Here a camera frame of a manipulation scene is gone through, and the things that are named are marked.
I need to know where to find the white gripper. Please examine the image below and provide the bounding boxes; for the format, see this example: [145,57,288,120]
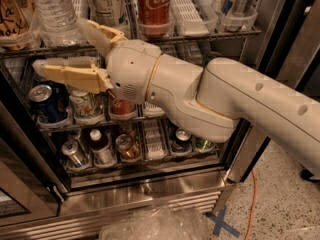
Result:
[32,17,162,104]

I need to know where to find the clear plastic water bottle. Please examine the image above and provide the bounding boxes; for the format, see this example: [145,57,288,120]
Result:
[33,0,85,47]

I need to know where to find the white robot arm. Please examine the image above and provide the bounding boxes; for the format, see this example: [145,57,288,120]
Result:
[33,18,320,177]

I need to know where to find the gold can bottom shelf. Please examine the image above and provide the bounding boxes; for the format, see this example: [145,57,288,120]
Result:
[115,134,141,161]

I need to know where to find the silver can bottom shelf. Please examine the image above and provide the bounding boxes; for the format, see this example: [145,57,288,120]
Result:
[61,140,89,168]

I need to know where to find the dark bottle white cap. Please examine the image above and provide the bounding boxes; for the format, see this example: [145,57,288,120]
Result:
[90,129,116,166]

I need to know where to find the LaCroix can top shelf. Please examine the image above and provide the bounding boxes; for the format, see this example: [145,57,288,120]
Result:
[0,0,31,50]

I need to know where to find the stainless steel fridge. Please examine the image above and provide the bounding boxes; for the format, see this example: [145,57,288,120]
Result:
[0,0,286,240]

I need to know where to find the green can bottom shelf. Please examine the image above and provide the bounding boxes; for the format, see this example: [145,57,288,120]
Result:
[194,137,214,152]

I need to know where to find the fridge door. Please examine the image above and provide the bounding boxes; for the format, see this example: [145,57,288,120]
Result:
[0,66,70,227]

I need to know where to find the white diet soda can front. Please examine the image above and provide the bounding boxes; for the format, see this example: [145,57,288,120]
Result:
[69,89,102,119]

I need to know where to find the red Coke can front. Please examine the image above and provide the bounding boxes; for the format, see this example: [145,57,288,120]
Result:
[109,91,136,115]

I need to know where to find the blue can front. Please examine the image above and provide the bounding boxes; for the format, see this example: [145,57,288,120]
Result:
[28,84,67,123]

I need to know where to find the blue Pepsi can bottom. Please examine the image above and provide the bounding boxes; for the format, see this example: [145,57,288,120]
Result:
[171,128,191,154]

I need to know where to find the silver blue slim can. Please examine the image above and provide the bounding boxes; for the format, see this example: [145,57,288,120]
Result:
[212,0,257,33]

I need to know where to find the clear plastic bag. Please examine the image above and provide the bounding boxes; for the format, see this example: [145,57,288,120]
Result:
[99,206,208,240]

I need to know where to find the blue tape cross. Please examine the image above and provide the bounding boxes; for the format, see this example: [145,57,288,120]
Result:
[206,206,240,238]

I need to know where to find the orange cable on floor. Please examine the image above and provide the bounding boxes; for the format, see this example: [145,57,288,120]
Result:
[243,168,258,240]

